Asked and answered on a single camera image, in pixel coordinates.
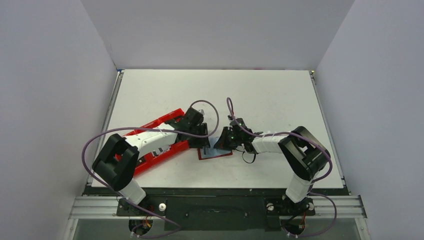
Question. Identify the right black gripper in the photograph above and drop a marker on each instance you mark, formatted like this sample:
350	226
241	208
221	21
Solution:
227	138

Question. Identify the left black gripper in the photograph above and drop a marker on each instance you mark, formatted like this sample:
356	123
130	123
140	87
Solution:
201	142

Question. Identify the red leather card holder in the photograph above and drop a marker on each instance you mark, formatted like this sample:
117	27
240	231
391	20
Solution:
206	153

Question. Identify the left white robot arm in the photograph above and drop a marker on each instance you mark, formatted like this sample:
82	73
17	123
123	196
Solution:
117	161

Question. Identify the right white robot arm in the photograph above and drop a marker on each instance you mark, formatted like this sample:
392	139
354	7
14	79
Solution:
306	156

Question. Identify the silver striped card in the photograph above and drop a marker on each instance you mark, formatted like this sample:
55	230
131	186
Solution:
160	151

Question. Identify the red plastic compartment tray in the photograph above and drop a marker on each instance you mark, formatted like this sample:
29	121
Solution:
155	159

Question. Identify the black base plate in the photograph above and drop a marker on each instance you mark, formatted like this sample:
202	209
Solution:
219	209

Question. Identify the aluminium rail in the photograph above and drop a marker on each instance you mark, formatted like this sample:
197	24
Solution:
105	207

